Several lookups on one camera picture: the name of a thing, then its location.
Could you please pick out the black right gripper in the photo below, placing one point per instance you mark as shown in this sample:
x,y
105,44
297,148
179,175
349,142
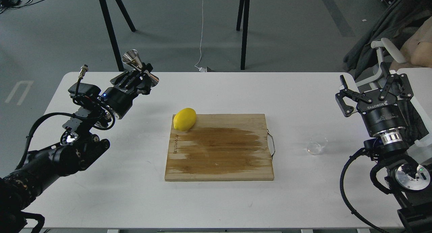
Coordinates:
x,y
383,120

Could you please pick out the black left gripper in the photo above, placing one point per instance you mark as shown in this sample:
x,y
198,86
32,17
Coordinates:
x,y
125,88

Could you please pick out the steel double jigger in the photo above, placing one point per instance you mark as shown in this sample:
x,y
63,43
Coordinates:
x,y
131,58

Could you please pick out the small clear glass cup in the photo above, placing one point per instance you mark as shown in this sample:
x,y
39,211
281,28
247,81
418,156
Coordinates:
x,y
316,144

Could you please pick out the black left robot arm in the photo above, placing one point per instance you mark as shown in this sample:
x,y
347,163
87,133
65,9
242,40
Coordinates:
x,y
77,149

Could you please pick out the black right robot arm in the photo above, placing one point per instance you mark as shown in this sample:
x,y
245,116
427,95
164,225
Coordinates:
x,y
399,170

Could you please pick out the white office chair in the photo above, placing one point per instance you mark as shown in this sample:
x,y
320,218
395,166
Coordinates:
x,y
379,46

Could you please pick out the yellow lemon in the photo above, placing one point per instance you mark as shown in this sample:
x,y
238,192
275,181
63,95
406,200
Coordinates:
x,y
184,119

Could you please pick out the person in brown shirt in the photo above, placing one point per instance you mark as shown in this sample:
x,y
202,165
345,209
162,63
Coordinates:
x,y
417,50

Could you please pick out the dark grey jacket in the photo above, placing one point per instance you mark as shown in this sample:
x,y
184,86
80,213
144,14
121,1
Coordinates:
x,y
399,22

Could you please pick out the wooden cutting board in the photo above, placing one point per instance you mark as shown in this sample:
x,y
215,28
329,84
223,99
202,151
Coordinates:
x,y
220,148

